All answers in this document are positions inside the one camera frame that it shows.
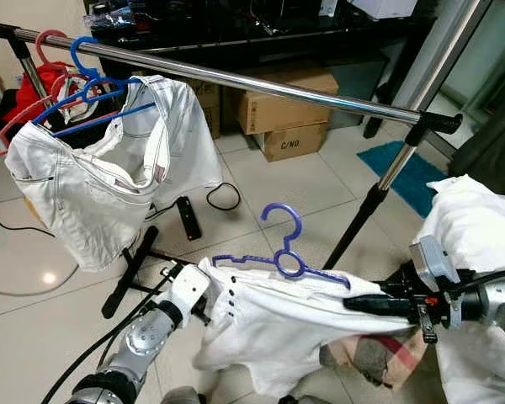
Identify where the teal floor mat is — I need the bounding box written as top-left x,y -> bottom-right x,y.
356,141 -> 449,218

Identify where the silver sliding door frame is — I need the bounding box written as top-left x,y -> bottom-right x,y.
394,0 -> 493,114

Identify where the black coiled floor cable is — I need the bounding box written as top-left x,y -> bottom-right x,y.
147,179 -> 243,221

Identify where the labelled brown cardboard box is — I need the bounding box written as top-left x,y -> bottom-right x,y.
181,80 -> 224,140

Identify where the black desk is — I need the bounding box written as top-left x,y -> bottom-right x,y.
84,0 -> 439,81

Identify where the black power strip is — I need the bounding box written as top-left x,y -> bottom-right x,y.
175,195 -> 203,242

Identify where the clear blue plastic packet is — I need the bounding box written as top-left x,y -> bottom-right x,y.
88,0 -> 146,39

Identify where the red cloth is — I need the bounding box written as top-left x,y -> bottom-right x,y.
0,61 -> 77,127

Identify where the large white t-shirt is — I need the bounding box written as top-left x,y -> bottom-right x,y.
417,175 -> 505,404

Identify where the grey curtain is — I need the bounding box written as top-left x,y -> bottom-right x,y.
450,80 -> 505,196

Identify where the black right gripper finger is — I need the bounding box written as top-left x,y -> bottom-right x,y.
343,303 -> 409,319
343,290 -> 409,306

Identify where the red plastic hanger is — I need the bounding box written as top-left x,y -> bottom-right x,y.
0,29 -> 93,158

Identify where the grey robot left foot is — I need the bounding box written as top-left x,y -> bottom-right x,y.
158,385 -> 205,404

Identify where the white computer case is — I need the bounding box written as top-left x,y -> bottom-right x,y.
349,0 -> 419,20

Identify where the small printed cardboard box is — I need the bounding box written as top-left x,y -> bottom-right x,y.
257,122 -> 331,162

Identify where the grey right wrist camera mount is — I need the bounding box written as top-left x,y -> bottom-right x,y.
410,236 -> 461,291

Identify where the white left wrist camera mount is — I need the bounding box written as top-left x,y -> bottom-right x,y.
162,265 -> 213,325

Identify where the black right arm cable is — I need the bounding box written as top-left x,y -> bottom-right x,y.
442,268 -> 505,295

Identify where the purple plastic hanger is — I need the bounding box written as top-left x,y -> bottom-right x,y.
210,202 -> 352,290

